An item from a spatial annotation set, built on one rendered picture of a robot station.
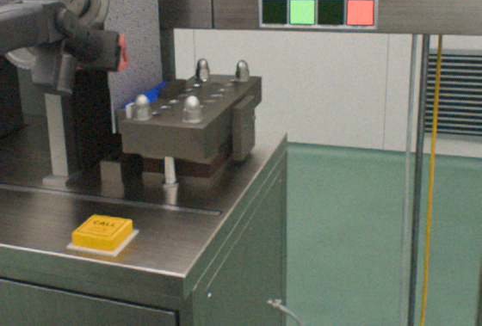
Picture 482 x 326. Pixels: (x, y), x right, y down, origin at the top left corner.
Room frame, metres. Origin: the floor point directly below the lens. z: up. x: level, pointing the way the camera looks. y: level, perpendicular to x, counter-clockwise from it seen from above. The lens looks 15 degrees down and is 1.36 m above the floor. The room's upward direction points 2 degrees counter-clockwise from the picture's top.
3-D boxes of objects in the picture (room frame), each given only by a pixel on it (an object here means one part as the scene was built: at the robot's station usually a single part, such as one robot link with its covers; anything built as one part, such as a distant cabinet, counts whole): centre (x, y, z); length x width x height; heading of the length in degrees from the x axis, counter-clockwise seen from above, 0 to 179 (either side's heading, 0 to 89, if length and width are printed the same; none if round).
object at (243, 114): (1.22, -0.11, 0.96); 0.10 x 0.03 x 0.11; 159
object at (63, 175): (1.13, 0.26, 1.05); 0.06 x 0.05 x 0.31; 159
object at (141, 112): (1.10, 0.09, 1.05); 0.04 x 0.04 x 0.04
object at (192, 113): (1.08, 0.00, 1.05); 0.04 x 0.04 x 0.04
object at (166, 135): (1.24, -0.01, 1.00); 0.40 x 0.16 x 0.06; 159
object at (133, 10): (1.25, 0.11, 1.17); 0.23 x 0.01 x 0.18; 159
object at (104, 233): (0.88, 0.15, 0.91); 0.07 x 0.07 x 0.02; 69
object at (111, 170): (1.25, 0.11, 0.92); 0.28 x 0.04 x 0.04; 159
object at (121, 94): (1.25, 0.11, 1.03); 0.23 x 0.01 x 0.09; 159
